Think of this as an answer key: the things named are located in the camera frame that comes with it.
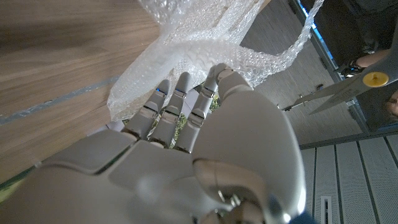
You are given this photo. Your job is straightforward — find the scissors with orange grey handles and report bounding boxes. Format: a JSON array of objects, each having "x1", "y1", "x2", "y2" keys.
[{"x1": 281, "y1": 30, "x2": 398, "y2": 116}]

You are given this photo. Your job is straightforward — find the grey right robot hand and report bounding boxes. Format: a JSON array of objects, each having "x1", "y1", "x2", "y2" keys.
[{"x1": 0, "y1": 63, "x2": 307, "y2": 224}]

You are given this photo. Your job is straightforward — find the person forearm with watch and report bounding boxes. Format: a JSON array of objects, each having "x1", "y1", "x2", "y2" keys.
[{"x1": 341, "y1": 49, "x2": 392, "y2": 77}]

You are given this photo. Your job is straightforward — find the black wall hook rail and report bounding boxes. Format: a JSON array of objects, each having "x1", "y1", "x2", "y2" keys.
[{"x1": 276, "y1": 83, "x2": 325, "y2": 113}]

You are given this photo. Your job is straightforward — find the clear bubble wrap sheet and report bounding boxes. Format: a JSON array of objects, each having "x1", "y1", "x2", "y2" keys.
[{"x1": 107, "y1": 0, "x2": 326, "y2": 123}]

